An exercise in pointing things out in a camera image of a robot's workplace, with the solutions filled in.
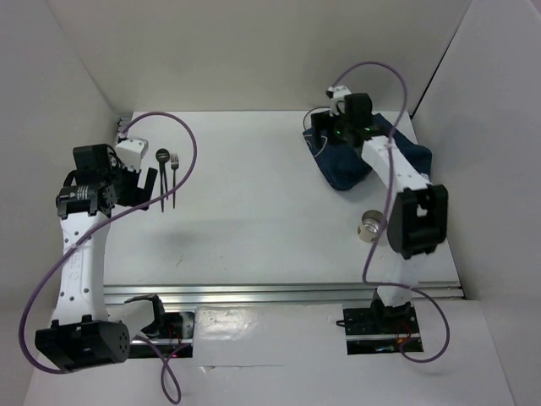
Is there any navy fish placemat cloth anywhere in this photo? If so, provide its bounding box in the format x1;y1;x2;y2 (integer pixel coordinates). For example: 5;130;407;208
303;112;432;191

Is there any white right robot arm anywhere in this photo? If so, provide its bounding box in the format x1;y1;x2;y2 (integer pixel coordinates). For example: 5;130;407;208
305;85;448;332

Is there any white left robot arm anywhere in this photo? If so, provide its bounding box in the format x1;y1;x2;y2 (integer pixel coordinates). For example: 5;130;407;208
35;140;168;373

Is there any black spoon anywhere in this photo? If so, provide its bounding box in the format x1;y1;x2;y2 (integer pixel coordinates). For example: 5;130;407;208
156;148;171;195

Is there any black fork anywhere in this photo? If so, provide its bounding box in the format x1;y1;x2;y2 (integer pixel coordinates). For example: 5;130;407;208
171;153;179;209

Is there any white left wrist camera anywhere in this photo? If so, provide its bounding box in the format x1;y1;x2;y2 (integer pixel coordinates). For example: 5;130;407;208
114;137;148;173

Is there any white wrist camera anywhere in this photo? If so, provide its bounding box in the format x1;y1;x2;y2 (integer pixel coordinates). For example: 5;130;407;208
325;85;352;117
114;137;148;173

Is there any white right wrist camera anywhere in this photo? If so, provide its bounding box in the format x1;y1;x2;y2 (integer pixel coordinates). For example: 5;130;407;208
325;85;352;117

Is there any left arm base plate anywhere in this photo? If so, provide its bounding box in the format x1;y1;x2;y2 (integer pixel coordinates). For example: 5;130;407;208
137;310;195;359

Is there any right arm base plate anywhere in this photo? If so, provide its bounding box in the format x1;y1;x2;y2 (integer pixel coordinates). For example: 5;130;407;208
335;308;424;355

